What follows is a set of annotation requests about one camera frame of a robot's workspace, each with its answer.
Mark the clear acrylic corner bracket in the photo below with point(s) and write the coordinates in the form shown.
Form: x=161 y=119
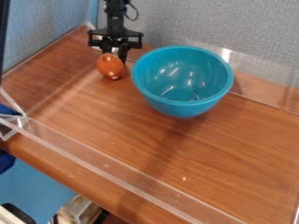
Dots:
x=90 y=26

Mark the black and white object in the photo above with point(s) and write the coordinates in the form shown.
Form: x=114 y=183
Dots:
x=11 y=215

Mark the brown spotted toy mushroom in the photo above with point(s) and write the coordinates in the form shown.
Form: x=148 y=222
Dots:
x=111 y=66

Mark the clear acrylic back barrier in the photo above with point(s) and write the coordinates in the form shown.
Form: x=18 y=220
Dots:
x=262 y=80

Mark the clear acrylic barrier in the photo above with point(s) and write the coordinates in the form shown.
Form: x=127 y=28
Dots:
x=148 y=188
x=262 y=80

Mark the clear acrylic front barrier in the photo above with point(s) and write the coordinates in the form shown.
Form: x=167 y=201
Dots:
x=148 y=188

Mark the blue plastic bowl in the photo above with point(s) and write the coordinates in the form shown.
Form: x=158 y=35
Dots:
x=182 y=79

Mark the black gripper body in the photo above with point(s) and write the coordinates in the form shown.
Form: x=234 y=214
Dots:
x=115 y=38

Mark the blue cloth object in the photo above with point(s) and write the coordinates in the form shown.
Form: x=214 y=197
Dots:
x=7 y=159

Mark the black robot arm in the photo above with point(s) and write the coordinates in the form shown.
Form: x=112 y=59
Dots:
x=116 y=13

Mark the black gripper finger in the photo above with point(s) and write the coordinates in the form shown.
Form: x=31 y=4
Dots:
x=122 y=53
x=107 y=48

